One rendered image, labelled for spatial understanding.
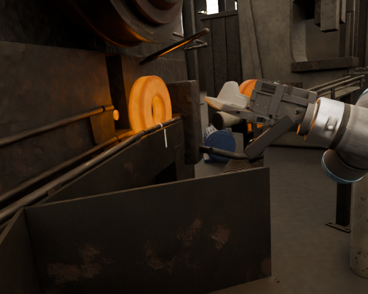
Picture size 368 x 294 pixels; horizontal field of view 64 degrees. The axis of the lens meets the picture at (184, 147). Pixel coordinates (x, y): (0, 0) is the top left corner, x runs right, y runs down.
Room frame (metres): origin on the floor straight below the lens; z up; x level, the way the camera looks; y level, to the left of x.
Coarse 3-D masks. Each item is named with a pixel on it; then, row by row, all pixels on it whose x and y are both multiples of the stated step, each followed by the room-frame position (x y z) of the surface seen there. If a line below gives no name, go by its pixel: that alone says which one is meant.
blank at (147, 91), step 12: (144, 84) 0.63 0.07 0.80; (156, 84) 0.67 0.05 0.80; (132, 96) 0.61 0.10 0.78; (144, 96) 0.61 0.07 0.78; (156, 96) 0.68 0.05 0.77; (168, 96) 0.73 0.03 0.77; (132, 108) 0.61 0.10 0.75; (144, 108) 0.61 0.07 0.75; (156, 108) 0.71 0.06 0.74; (168, 108) 0.72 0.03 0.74; (132, 120) 0.61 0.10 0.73; (144, 120) 0.60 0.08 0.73; (156, 120) 0.70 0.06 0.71
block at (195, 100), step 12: (168, 84) 0.83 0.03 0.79; (180, 84) 0.81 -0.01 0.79; (192, 84) 0.81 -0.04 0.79; (180, 96) 0.81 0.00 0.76; (192, 96) 0.81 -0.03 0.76; (180, 108) 0.81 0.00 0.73; (192, 108) 0.81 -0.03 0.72; (192, 120) 0.81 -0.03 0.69; (192, 132) 0.81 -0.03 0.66; (192, 144) 0.81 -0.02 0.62; (192, 156) 0.81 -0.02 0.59
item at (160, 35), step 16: (80, 0) 0.51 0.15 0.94; (96, 0) 0.51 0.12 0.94; (112, 0) 0.50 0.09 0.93; (96, 16) 0.54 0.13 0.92; (112, 16) 0.53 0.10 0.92; (128, 16) 0.54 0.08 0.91; (176, 16) 0.76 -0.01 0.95; (112, 32) 0.58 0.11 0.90; (128, 32) 0.58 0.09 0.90; (144, 32) 0.59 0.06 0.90; (160, 32) 0.66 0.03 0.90
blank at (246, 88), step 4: (248, 80) 1.01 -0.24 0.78; (252, 80) 1.00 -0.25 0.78; (256, 80) 1.01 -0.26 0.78; (244, 84) 1.00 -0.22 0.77; (248, 84) 0.99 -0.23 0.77; (252, 84) 1.00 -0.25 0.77; (240, 88) 0.99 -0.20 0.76; (244, 88) 0.98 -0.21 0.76; (248, 88) 0.99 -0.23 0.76; (252, 88) 1.00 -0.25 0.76; (240, 92) 0.98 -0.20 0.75; (244, 92) 0.98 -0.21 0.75; (248, 92) 0.99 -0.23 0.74; (248, 96) 0.99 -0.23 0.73; (248, 124) 1.00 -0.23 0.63
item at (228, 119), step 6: (216, 114) 0.92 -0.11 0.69; (222, 114) 0.91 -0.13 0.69; (228, 114) 0.92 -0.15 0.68; (216, 120) 0.93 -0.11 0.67; (222, 120) 0.91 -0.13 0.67; (228, 120) 0.92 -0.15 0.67; (234, 120) 0.93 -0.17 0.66; (240, 120) 0.95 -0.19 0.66; (216, 126) 0.93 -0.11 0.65; (222, 126) 0.91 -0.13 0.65; (228, 126) 0.93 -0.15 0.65
